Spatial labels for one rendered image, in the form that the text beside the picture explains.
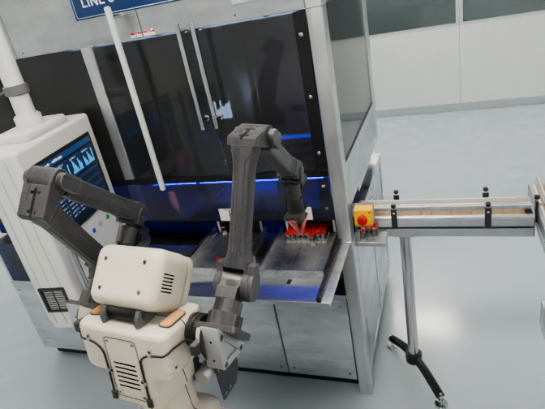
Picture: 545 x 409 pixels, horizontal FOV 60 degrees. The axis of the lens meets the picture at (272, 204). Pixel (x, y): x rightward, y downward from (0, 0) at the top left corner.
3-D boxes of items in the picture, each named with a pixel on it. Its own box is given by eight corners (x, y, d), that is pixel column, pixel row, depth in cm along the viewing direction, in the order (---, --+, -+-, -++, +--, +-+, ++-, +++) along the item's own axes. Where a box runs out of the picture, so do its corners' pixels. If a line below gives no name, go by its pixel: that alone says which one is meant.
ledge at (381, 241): (359, 229, 209) (358, 226, 208) (389, 229, 205) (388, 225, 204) (354, 246, 197) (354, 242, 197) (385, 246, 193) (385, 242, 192)
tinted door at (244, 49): (229, 173, 201) (194, 27, 177) (328, 168, 186) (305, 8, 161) (228, 174, 201) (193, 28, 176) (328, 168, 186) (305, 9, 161)
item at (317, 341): (134, 268, 390) (97, 170, 353) (391, 276, 318) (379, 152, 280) (49, 357, 306) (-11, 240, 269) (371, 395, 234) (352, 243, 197)
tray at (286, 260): (282, 233, 215) (281, 226, 213) (340, 232, 206) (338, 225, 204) (259, 277, 186) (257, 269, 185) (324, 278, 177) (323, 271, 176)
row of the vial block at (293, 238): (287, 240, 207) (285, 231, 205) (327, 240, 201) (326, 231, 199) (285, 243, 206) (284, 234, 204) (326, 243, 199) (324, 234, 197)
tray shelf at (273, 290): (208, 236, 229) (207, 233, 229) (352, 236, 205) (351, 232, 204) (158, 298, 189) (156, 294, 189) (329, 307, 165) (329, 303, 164)
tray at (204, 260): (216, 232, 227) (215, 226, 225) (267, 232, 218) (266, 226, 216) (184, 274, 198) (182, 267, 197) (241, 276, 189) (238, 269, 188)
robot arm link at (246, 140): (221, 120, 114) (260, 122, 111) (242, 123, 126) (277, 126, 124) (211, 300, 119) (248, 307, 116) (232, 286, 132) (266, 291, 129)
